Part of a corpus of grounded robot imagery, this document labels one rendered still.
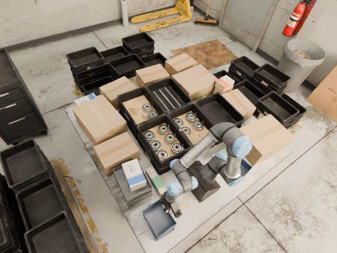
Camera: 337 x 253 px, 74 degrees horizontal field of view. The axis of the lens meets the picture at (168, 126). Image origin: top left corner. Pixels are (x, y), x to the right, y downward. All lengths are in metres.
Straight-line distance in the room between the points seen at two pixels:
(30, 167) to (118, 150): 0.90
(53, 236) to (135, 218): 0.66
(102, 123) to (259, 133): 1.36
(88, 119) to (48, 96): 1.72
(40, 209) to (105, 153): 0.80
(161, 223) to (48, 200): 1.09
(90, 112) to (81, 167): 0.94
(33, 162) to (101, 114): 0.80
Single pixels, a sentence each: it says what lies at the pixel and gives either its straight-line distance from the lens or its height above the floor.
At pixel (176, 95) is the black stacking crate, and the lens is 2.27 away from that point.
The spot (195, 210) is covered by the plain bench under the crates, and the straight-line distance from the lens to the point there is 1.82.
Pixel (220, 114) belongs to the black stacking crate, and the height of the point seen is 0.83.
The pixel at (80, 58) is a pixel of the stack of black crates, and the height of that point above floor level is 0.49.
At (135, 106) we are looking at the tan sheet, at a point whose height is 0.83.
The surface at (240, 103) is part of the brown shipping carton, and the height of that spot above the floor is 0.86.
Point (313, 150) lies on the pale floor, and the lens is 3.60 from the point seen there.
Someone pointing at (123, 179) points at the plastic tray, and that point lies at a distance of 1.76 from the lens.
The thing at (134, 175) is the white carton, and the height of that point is 0.89.
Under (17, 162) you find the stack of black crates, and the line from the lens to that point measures 2.48.
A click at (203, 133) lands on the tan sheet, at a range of 2.01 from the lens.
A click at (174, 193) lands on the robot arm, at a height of 1.19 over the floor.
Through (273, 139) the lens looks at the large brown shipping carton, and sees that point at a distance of 2.12.
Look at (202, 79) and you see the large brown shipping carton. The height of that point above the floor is 0.90.
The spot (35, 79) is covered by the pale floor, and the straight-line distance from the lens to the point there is 4.02.
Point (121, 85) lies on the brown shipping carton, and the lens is 2.32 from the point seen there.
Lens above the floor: 2.41
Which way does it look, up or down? 52 degrees down
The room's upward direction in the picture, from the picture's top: 8 degrees clockwise
